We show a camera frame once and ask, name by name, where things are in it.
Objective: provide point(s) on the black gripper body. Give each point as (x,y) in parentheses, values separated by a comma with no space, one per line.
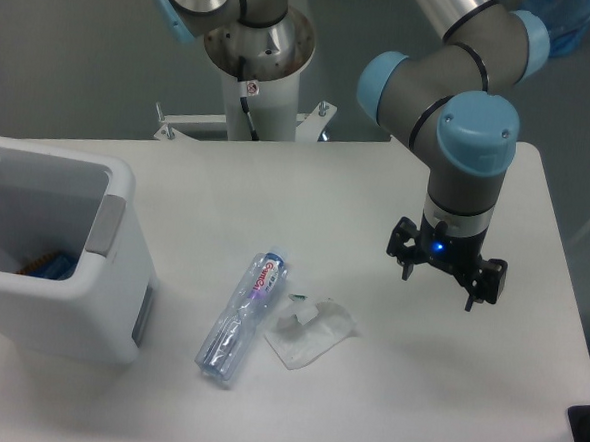
(458,256)

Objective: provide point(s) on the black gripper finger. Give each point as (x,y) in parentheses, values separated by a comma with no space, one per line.
(402,245)
(487,283)

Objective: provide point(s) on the white plastic wrapper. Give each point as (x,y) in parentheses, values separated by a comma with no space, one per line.
(307,328)

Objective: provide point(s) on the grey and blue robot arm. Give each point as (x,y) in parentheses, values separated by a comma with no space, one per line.
(446,108)

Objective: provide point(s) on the blue trash inside bin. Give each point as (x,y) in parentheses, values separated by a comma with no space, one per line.
(56,266)

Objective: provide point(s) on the white plastic trash can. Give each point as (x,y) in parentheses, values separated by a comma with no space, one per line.
(54,199)

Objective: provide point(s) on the clear plastic water bottle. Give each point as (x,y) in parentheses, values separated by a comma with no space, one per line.
(234,330)

